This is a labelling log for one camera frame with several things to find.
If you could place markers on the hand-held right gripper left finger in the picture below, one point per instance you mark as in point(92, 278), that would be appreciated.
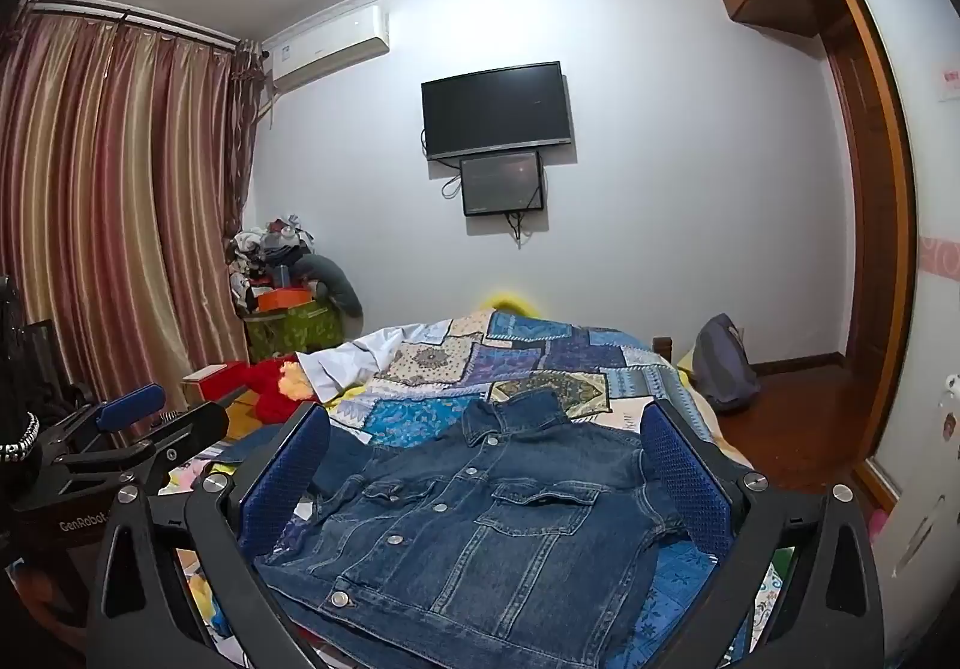
point(289, 468)

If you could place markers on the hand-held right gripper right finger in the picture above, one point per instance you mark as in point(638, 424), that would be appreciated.
point(684, 475)

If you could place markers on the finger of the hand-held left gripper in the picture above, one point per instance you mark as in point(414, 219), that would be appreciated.
point(196, 425)
point(129, 406)

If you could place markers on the blue denim jacket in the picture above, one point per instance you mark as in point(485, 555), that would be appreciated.
point(480, 526)

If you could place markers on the pile of mixed clothes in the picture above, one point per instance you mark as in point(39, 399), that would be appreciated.
point(262, 253)

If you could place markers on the red and white box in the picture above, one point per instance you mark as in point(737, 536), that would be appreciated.
point(217, 380)

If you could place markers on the red plush toy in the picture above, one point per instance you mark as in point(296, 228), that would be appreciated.
point(277, 388)

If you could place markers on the black flat panel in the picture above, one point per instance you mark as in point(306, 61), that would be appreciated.
point(39, 361)

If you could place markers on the grey backpack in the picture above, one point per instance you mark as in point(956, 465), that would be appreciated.
point(721, 365)

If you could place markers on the white cloth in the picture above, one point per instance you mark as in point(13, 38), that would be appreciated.
point(352, 358)

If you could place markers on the green patterned box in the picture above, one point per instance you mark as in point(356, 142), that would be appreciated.
point(292, 333)

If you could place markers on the orange box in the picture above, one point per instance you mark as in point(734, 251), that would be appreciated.
point(283, 298)

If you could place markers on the grey plush pillow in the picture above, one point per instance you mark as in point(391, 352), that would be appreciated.
point(336, 286)

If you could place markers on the striped pink gold curtain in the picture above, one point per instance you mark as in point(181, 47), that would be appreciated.
point(112, 211)

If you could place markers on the blue patchwork quilt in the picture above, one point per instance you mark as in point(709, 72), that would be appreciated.
point(517, 358)

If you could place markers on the yellow plush item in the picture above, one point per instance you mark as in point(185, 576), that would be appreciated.
point(510, 303)

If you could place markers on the curtain rod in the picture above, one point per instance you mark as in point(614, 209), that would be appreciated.
point(142, 20)

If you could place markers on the white air conditioner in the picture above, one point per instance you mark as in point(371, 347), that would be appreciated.
point(330, 48)

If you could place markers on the wooden bed post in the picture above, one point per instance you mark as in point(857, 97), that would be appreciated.
point(661, 346)

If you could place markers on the small black wall monitor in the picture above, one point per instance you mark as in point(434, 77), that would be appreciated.
point(501, 183)

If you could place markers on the black wall television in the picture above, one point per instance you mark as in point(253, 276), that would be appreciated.
point(496, 110)

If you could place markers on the pink wall sticker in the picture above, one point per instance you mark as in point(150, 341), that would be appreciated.
point(951, 80)

